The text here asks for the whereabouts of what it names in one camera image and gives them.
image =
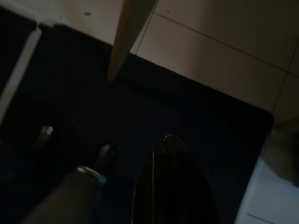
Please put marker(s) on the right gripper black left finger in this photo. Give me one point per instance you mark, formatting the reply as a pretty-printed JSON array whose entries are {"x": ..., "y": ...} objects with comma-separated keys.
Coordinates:
[{"x": 154, "y": 186}]

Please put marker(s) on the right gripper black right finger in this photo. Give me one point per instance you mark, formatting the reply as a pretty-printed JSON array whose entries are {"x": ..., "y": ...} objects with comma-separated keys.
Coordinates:
[{"x": 187, "y": 186}]

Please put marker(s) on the dark floor mat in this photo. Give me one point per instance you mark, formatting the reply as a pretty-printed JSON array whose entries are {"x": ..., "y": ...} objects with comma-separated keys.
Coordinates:
[{"x": 163, "y": 105}]

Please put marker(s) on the wooden table leg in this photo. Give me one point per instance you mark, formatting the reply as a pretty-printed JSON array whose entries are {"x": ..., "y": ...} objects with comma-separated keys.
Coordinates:
[{"x": 126, "y": 35}]

